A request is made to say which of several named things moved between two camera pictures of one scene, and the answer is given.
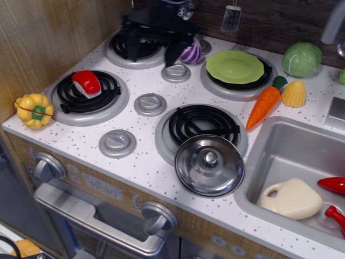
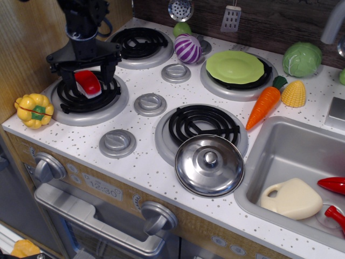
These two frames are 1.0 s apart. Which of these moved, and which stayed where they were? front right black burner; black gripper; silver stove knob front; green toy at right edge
Moved: black gripper
Stayed: silver stove knob front; front right black burner; green toy at right edge
